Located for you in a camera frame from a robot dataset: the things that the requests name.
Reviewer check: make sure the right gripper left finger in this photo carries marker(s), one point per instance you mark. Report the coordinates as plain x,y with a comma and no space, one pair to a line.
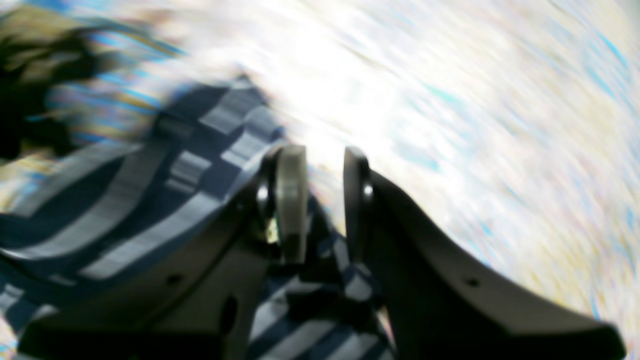
202,299

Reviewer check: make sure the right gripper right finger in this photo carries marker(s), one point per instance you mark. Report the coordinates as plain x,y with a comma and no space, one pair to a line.
444,304

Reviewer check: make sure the navy white striped T-shirt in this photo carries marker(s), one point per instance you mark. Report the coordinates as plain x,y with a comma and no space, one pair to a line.
116,209

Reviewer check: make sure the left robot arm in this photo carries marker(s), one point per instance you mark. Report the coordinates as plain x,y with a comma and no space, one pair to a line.
30,69

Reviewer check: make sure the patterned tile tablecloth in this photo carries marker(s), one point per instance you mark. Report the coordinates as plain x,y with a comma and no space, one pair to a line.
513,123

